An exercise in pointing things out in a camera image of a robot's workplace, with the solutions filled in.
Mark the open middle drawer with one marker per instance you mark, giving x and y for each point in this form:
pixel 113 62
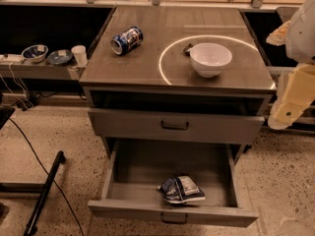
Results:
pixel 138 167

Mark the white paper cup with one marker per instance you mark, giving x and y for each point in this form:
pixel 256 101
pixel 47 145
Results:
pixel 79 52

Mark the white bowl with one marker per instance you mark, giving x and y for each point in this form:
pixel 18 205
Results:
pixel 208 59

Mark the grey side shelf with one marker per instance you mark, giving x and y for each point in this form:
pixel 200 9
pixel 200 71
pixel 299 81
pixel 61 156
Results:
pixel 41 71

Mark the blue patterned bowl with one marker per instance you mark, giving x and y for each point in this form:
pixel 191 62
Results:
pixel 35 53

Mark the white power strip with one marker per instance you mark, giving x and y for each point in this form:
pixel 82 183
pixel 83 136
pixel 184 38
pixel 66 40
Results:
pixel 11 58

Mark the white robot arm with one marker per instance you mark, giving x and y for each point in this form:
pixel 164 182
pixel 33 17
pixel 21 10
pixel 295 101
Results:
pixel 296 89

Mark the dark blue plate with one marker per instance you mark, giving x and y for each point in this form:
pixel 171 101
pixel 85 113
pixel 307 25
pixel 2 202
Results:
pixel 60 57

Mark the blue soda can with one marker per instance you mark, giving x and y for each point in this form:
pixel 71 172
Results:
pixel 127 40

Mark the grey drawer cabinet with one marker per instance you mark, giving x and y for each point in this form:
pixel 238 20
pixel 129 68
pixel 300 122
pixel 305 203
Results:
pixel 157 76

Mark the closed top drawer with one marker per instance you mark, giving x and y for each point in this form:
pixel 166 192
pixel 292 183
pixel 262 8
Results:
pixel 182 127

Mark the black metal stand leg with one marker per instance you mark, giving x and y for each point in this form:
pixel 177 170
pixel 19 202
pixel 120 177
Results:
pixel 31 226

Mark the blue chip bag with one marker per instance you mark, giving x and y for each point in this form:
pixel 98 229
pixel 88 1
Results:
pixel 180 190

